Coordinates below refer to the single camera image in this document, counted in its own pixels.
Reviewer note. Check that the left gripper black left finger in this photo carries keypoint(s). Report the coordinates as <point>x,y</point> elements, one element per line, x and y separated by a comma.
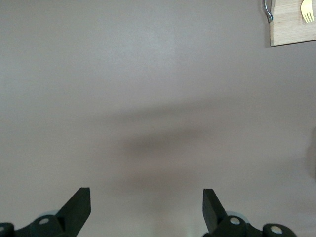
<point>71,214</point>

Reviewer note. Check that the yellow plastic fork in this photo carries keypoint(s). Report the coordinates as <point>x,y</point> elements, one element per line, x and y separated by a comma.
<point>306,8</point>

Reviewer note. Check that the wooden cutting board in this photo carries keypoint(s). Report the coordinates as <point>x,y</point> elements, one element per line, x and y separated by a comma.
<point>288,32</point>

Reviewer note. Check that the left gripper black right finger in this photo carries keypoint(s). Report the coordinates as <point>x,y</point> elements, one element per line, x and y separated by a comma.
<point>214,217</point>

